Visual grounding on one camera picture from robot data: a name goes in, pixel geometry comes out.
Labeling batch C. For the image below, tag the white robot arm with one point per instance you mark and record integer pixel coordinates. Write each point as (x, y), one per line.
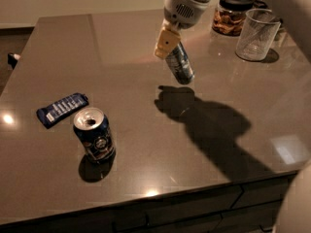
(294, 215)

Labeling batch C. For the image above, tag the right lower drawer with handle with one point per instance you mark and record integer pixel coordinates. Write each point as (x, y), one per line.
(248, 219)

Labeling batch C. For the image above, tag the drawer with handle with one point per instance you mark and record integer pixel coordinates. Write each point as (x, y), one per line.
(188, 212)
(263, 191)
(248, 219)

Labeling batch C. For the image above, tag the right upper drawer with handle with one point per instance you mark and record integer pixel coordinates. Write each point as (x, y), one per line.
(263, 191)

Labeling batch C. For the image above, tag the left drawer with handle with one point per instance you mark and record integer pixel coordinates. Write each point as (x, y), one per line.
(188, 212)

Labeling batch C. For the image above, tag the dark blue soda can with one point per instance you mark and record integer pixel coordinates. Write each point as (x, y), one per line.
(93, 130)

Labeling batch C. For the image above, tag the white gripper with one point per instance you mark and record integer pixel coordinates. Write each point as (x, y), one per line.
(180, 13)

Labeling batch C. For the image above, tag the dark object at left edge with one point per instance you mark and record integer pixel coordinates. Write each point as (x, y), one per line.
(13, 59)

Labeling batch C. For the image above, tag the silver redbull can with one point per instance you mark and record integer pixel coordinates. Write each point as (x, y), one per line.
(179, 64)

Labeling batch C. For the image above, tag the clear plastic cup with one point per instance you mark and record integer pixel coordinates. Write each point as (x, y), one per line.
(258, 32)

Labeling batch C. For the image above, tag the glass jar with black lid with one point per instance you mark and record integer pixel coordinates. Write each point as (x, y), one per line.
(229, 16)

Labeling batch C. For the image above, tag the blue snack wrapper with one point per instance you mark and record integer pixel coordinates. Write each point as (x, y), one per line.
(61, 109)

